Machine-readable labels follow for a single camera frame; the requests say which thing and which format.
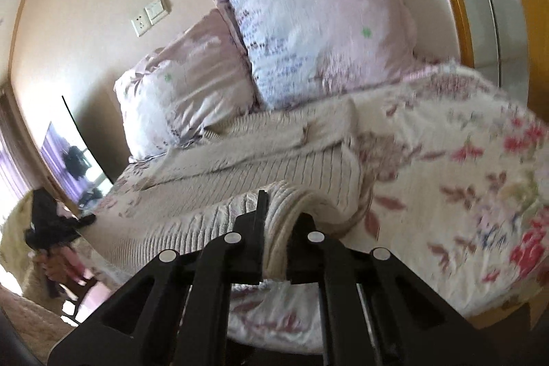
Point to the pink floral left pillow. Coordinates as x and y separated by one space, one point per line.
198 79

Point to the dark framed mirror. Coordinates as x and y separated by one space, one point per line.
70 161

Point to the pink floral right pillow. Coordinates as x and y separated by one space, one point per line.
304 50

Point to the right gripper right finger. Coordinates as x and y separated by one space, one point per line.
376 311

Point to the pink floral pillow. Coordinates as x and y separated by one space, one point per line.
304 50
198 79

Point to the beige cable-knit sweater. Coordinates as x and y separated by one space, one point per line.
306 160

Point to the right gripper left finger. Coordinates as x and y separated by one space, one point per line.
174 310

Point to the white wall socket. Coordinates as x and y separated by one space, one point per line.
141 24

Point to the floral bed sheet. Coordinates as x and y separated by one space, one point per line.
456 175

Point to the person's left hand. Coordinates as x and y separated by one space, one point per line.
62 269

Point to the white wall switch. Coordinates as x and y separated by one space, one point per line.
156 11

